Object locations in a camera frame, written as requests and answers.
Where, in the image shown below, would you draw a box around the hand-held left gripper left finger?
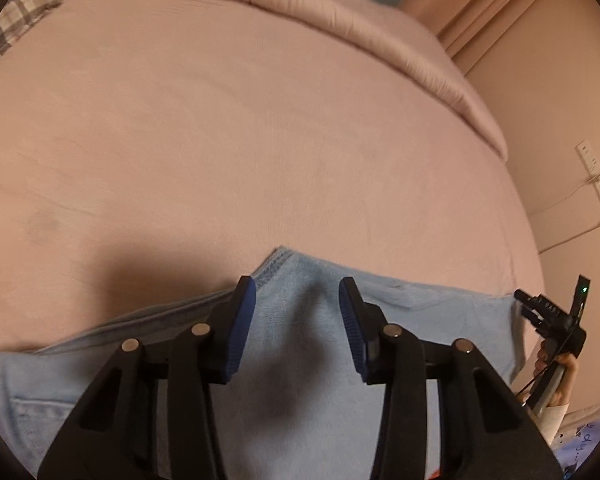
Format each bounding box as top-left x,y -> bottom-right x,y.
37,275 -> 257,480

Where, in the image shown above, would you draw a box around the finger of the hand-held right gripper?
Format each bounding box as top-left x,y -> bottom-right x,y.
514,289 -> 569,329

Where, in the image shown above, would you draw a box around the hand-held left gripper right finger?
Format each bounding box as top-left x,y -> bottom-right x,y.
339,276 -> 563,480

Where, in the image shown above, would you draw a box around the light blue pants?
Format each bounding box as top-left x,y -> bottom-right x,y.
0,245 -> 527,480

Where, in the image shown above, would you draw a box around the person's right hand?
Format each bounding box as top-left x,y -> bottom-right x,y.
534,347 -> 580,407

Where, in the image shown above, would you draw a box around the blue printed cloth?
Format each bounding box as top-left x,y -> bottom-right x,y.
550,417 -> 600,480

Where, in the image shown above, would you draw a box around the pink curtain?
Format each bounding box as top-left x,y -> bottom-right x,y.
397,0 -> 569,62

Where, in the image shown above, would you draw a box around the large plaid pillow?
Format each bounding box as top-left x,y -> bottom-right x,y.
0,0 -> 64,79

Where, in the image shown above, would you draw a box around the white cable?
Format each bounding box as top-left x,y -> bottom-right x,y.
536,216 -> 600,255
529,176 -> 600,216

